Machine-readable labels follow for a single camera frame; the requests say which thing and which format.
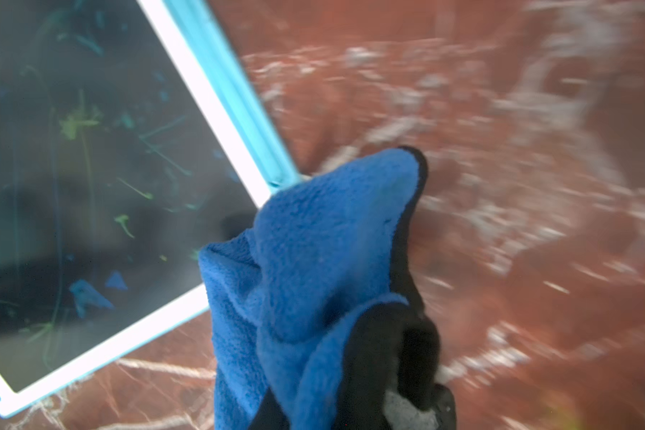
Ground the blue microfiber cloth black trim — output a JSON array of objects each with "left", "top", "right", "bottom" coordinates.
[{"left": 198, "top": 147, "right": 457, "bottom": 429}]

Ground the blue framed drawing tablet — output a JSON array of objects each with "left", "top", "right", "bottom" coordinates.
[{"left": 0, "top": 1, "right": 299, "bottom": 419}]

